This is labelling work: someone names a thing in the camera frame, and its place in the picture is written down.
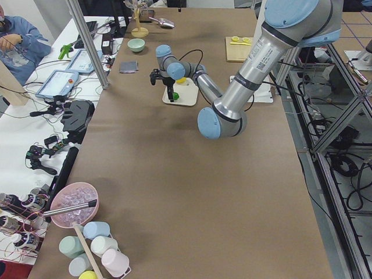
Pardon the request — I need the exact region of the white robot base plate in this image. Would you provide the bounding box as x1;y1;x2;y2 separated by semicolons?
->
247;83;274;103

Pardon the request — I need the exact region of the wooden mug tree stand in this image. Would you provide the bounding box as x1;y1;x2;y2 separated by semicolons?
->
124;0;149;38

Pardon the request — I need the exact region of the white cup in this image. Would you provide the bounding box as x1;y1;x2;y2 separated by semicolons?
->
90;236;118;257

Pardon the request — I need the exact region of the aluminium frame post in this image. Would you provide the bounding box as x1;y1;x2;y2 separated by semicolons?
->
66;0;109;90

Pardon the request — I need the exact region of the metal scoop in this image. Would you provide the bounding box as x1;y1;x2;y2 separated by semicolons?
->
149;17;175;28

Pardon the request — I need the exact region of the metal tongs handle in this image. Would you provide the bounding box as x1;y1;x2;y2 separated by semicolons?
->
42;199;98;217

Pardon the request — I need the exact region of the pink cup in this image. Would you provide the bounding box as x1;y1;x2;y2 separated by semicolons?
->
101;248;130;277

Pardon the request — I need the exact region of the folded grey cloth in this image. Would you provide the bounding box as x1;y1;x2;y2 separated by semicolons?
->
119;61;138;73

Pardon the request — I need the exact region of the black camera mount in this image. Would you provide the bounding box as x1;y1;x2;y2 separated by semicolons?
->
60;100;95;144

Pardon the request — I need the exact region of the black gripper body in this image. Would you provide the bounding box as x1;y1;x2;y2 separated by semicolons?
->
149;69;174;87

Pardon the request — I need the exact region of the green cup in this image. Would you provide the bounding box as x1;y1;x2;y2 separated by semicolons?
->
59;236;84;259

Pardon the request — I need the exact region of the blue cup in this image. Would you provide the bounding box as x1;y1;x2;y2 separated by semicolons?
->
83;221;110;240

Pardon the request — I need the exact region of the cream rabbit tray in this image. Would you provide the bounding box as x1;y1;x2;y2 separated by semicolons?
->
162;80;199;106

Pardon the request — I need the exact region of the yellow cup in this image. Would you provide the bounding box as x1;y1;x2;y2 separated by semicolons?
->
78;270;98;279

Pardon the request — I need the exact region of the person in blue hoodie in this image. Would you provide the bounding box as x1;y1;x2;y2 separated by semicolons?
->
1;9;52;85

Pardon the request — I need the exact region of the yellow lemon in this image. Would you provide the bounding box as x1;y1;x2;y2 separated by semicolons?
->
176;77;187;84

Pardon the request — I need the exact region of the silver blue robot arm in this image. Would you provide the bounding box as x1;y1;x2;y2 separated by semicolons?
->
150;1;344;140

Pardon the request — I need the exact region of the mint green bowl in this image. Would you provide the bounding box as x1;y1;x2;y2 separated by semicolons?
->
127;38;145;53

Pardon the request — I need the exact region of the pink bowl with ice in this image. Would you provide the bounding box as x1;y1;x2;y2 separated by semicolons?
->
50;182;99;228

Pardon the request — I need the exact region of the teach pendant tablet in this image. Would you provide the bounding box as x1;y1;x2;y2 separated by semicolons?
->
35;70;79;99
66;49;94;75

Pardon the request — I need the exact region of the wooden cup rack handle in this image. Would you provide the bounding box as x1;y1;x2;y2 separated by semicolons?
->
73;223;103;279

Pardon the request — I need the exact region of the wooden cutting board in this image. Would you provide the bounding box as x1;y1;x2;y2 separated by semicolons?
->
225;37;253;62

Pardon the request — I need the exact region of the grey cup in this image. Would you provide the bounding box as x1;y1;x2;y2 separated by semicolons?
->
69;253;93;277

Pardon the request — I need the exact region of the green handled tool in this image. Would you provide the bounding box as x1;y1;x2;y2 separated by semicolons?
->
58;40;84;60

